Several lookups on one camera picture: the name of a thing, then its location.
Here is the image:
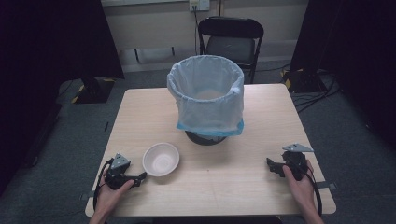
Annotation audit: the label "black wall cable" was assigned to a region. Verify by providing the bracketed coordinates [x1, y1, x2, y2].
[192, 5, 201, 56]

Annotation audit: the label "white wall outlet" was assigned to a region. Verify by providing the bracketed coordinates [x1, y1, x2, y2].
[189, 0, 211, 12]

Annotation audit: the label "person's right hand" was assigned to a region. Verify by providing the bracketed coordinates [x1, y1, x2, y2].
[282, 160, 318, 216]

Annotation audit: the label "black curtain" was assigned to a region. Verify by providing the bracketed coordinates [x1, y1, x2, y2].
[290, 0, 396, 149]
[0, 0, 126, 195]

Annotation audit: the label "bin with blue bag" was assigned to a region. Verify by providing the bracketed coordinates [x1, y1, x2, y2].
[166, 54, 246, 138]

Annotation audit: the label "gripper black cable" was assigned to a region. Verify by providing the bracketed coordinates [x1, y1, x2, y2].
[92, 158, 115, 213]
[304, 167, 323, 217]

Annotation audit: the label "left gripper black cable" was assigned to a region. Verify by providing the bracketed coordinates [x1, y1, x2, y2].
[92, 158, 115, 213]

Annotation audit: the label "black trash bin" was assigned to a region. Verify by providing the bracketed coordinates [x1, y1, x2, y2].
[185, 130, 228, 147]

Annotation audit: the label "black folding chair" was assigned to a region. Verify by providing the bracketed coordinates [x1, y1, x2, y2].
[197, 16, 265, 85]

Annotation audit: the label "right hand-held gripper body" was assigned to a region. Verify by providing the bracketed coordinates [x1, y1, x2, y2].
[281, 142, 315, 182]

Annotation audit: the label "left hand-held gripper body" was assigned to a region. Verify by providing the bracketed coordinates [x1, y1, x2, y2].
[104, 152, 138, 190]

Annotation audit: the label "white bowl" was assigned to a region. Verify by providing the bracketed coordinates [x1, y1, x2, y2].
[142, 142, 180, 177]

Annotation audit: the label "black stand base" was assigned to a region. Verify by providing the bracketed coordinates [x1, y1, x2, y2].
[70, 77, 117, 105]
[280, 67, 329, 94]

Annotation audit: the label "person's left hand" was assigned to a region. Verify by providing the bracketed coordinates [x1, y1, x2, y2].
[92, 169, 135, 217]

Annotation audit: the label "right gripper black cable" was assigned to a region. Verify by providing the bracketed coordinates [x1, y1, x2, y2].
[304, 167, 323, 217]

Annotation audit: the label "black floor cables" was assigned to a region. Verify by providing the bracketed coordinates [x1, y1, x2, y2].
[291, 70, 341, 114]

